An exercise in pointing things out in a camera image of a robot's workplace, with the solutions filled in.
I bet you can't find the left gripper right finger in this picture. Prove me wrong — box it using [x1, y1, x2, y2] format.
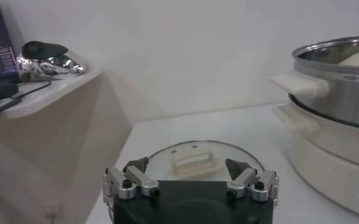
[225, 158, 280, 206]

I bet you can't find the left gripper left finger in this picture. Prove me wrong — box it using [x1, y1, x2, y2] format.
[102, 156, 161, 214]

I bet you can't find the round glass lid cream handle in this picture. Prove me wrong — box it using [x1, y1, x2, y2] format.
[144, 139, 266, 184]

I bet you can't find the stainless steel steamer pot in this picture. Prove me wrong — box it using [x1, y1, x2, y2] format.
[270, 33, 359, 131]

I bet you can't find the cream electric cooker base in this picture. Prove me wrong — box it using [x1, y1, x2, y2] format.
[273, 102, 359, 220]

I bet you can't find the white side table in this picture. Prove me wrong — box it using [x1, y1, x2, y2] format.
[0, 69, 133, 224]

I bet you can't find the shiny chrome black device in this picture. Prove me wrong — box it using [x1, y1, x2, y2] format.
[15, 40, 86, 83]

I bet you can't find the black usb hub cable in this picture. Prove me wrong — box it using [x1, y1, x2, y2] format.
[13, 80, 52, 100]

